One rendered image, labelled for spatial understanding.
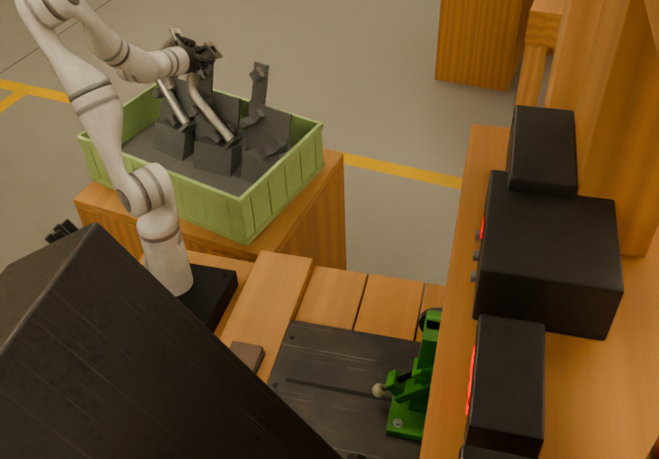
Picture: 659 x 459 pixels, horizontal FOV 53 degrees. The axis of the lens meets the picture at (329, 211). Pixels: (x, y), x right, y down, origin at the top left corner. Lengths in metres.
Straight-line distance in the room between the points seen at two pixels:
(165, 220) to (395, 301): 0.56
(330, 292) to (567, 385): 1.00
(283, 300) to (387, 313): 0.24
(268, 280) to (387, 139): 2.09
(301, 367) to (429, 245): 1.63
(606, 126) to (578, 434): 0.29
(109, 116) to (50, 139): 2.58
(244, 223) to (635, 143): 1.27
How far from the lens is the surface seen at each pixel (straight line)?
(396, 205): 3.17
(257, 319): 1.54
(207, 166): 2.05
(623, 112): 0.69
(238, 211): 1.78
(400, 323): 1.54
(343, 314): 1.56
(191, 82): 2.02
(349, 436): 1.35
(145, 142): 2.23
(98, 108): 1.43
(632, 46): 0.66
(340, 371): 1.44
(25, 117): 4.27
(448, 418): 0.63
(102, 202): 2.13
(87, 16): 1.52
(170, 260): 1.54
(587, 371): 0.69
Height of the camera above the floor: 2.07
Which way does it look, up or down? 41 degrees down
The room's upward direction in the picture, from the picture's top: 3 degrees counter-clockwise
